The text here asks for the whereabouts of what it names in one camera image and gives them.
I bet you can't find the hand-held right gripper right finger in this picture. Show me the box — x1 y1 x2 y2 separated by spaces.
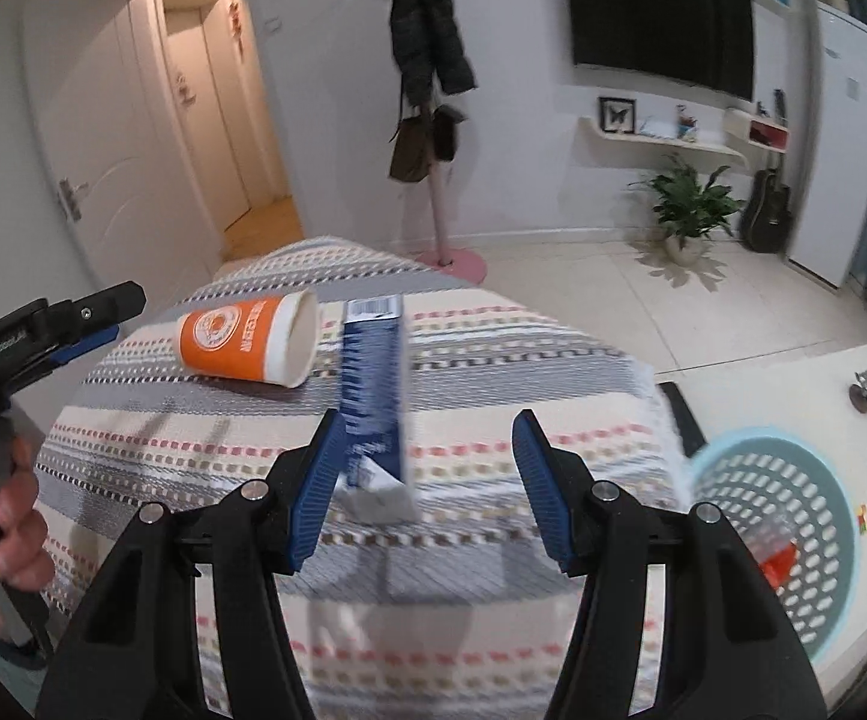
512 409 828 720

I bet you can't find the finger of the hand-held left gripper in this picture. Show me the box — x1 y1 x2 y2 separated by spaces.
28 281 148 332
24 324 123 374

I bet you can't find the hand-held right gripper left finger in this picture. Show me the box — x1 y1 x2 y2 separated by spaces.
34 411 348 720

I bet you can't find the dark blue cardboard box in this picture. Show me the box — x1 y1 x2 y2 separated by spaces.
334 296 419 526

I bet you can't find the light blue plastic basket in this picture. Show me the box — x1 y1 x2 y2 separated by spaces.
677 426 854 650

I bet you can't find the person's left hand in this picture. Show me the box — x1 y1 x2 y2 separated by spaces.
0 436 55 623

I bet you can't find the orange paper cup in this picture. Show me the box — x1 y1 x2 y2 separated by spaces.
176 289 320 389

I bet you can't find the striped woven blanket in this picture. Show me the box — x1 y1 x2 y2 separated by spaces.
34 236 693 720

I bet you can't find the black flat object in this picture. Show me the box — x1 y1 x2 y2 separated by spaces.
658 382 708 458

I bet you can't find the white room door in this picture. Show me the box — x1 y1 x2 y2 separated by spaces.
20 0 224 331

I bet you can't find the white hallway door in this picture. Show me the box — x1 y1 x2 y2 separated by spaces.
163 0 254 218

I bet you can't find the white floor mat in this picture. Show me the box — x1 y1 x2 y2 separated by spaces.
662 341 867 691

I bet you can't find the green potted plant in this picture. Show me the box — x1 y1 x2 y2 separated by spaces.
628 154 748 267

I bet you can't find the brown hanging bag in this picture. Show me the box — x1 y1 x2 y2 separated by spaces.
389 105 434 185

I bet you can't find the black guitar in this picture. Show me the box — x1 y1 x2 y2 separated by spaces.
739 154 794 254

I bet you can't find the curved white low shelf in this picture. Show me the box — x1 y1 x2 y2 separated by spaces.
575 106 788 170

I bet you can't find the black hanging bag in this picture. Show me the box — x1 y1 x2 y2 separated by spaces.
433 105 466 162

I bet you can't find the black padded jacket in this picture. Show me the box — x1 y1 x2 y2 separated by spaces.
384 0 477 102

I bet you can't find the white standing air conditioner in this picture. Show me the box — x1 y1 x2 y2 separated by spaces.
787 0 867 290

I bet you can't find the butterfly picture frame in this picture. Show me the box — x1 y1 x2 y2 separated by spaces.
598 95 638 137

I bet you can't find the black wall television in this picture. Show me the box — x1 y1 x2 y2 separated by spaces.
562 0 755 102

